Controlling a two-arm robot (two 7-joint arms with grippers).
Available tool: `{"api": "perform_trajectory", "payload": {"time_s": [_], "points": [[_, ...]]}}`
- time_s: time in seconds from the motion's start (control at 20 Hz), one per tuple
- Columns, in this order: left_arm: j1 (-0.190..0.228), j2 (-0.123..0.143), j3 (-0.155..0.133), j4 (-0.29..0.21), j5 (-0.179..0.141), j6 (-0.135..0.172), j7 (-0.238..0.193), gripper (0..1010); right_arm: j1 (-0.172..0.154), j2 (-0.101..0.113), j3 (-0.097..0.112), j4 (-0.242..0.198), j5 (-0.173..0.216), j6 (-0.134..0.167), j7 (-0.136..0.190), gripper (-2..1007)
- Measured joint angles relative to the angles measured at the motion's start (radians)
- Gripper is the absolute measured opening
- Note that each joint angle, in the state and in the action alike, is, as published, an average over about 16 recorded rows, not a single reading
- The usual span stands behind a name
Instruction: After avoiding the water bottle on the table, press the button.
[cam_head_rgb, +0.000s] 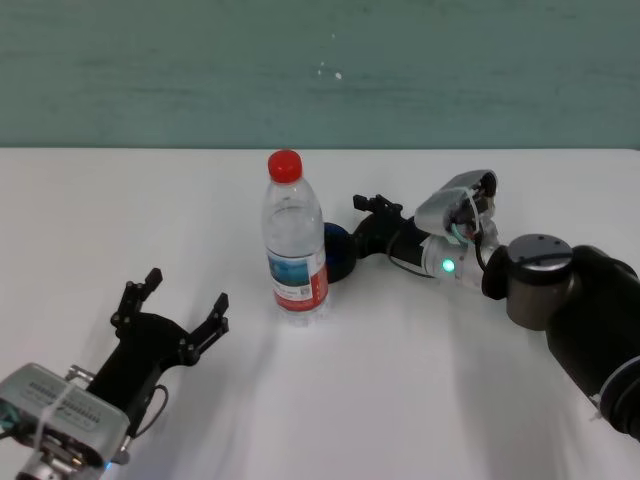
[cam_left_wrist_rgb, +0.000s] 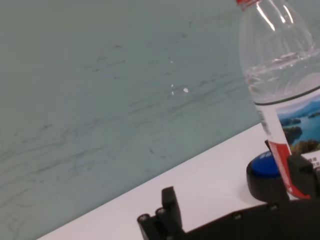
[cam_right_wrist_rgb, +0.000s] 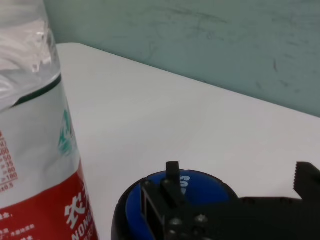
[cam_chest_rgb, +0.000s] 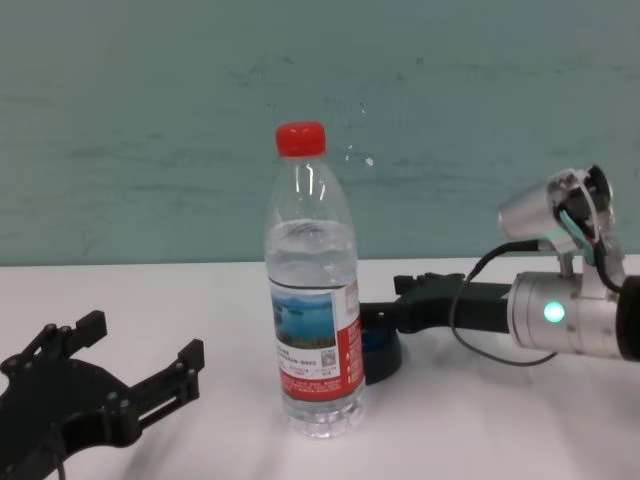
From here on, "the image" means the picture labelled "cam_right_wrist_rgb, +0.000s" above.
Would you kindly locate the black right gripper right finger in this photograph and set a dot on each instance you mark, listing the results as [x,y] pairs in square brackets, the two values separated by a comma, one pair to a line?
[307,182]

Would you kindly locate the clear water bottle red cap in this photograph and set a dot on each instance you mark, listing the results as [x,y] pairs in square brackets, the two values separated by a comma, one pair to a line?
[37,150]

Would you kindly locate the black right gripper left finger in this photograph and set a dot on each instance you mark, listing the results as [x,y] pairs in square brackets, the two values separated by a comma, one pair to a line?
[172,192]

